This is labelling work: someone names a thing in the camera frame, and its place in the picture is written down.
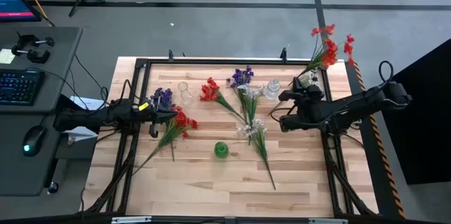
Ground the black metal table frame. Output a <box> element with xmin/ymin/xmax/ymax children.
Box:
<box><xmin>80</xmin><ymin>56</ymin><xmax>380</xmax><ymax>218</ymax></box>

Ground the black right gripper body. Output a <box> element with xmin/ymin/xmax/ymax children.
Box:
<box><xmin>292</xmin><ymin>85</ymin><xmax>325</xmax><ymax>113</ymax></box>

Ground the red artificial flower bunch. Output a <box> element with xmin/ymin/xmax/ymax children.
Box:
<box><xmin>199</xmin><ymin>77</ymin><xmax>247</xmax><ymax>123</ymax></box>
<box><xmin>132</xmin><ymin>106</ymin><xmax>199</xmax><ymax>176</ymax></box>
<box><xmin>289</xmin><ymin>23</ymin><xmax>356</xmax><ymax>89</ymax></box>

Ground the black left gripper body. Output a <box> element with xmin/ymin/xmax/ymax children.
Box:
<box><xmin>139</xmin><ymin>93</ymin><xmax>161</xmax><ymax>139</ymax></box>

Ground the clear ribbed glass vase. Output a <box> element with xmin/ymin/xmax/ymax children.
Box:
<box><xmin>263</xmin><ymin>78</ymin><xmax>281</xmax><ymax>100</ymax></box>

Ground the large black panel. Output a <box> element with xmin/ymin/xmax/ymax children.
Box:
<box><xmin>382</xmin><ymin>37</ymin><xmax>451</xmax><ymax>186</ymax></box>

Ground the purple artificial flower bunch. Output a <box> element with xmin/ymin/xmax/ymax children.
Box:
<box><xmin>150</xmin><ymin>87</ymin><xmax>176</xmax><ymax>163</ymax></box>
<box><xmin>227</xmin><ymin>65</ymin><xmax>255</xmax><ymax>123</ymax></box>

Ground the black computer mouse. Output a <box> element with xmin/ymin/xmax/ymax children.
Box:
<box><xmin>22</xmin><ymin>125</ymin><xmax>47</xmax><ymax>157</ymax></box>

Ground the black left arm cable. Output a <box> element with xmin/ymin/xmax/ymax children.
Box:
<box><xmin>121</xmin><ymin>78</ymin><xmax>134</xmax><ymax>102</ymax></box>

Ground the green glass vase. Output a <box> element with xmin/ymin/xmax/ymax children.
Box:
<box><xmin>214</xmin><ymin>141</ymin><xmax>230</xmax><ymax>159</ymax></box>

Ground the white folded paper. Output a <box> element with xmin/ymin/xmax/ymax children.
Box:
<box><xmin>66</xmin><ymin>125</ymin><xmax>99</xmax><ymax>146</ymax></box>

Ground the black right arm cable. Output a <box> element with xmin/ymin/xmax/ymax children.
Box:
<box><xmin>378</xmin><ymin>60</ymin><xmax>395</xmax><ymax>85</ymax></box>

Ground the silver table bracket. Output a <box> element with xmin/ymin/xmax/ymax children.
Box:
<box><xmin>111</xmin><ymin>216</ymin><xmax>153</xmax><ymax>224</ymax></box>
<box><xmin>308</xmin><ymin>218</ymin><xmax>349</xmax><ymax>224</ymax></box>

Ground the black c-clamp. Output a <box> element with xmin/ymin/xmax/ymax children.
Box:
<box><xmin>11</xmin><ymin>46</ymin><xmax>51</xmax><ymax>65</ymax></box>
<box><xmin>16</xmin><ymin>33</ymin><xmax>56</xmax><ymax>49</ymax></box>

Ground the grey side desk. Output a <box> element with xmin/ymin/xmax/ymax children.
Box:
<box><xmin>0</xmin><ymin>25</ymin><xmax>84</xmax><ymax>197</ymax></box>

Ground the yellow sticky note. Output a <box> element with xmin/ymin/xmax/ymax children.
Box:
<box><xmin>0</xmin><ymin>48</ymin><xmax>17</xmax><ymax>65</ymax></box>

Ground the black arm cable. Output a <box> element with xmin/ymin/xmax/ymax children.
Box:
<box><xmin>378</xmin><ymin>60</ymin><xmax>395</xmax><ymax>85</ymax></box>
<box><xmin>121</xmin><ymin>78</ymin><xmax>134</xmax><ymax>102</ymax></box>

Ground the clear smooth glass carafe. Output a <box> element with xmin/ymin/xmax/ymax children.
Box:
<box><xmin>177</xmin><ymin>81</ymin><xmax>194</xmax><ymax>106</ymax></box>

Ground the black base with hazard stripe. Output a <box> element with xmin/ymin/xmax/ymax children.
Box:
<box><xmin>345</xmin><ymin>60</ymin><xmax>407</xmax><ymax>220</ymax></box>

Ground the white paper sheet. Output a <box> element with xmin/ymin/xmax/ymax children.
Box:
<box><xmin>70</xmin><ymin>96</ymin><xmax>106</xmax><ymax>111</ymax></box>

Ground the black backlit keyboard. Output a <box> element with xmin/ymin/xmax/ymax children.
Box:
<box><xmin>0</xmin><ymin>68</ymin><xmax>46</xmax><ymax>107</ymax></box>

